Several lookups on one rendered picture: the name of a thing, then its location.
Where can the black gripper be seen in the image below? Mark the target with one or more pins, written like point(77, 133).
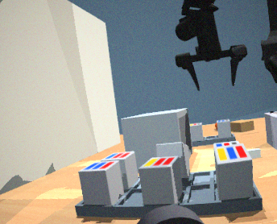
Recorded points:
point(209, 46)

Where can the cream flat panel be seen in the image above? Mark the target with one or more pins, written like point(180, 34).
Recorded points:
point(57, 103)

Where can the tan cardboard box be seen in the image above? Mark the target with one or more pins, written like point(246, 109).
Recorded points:
point(242, 125)

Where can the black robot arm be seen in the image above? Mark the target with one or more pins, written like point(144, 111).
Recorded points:
point(204, 17)

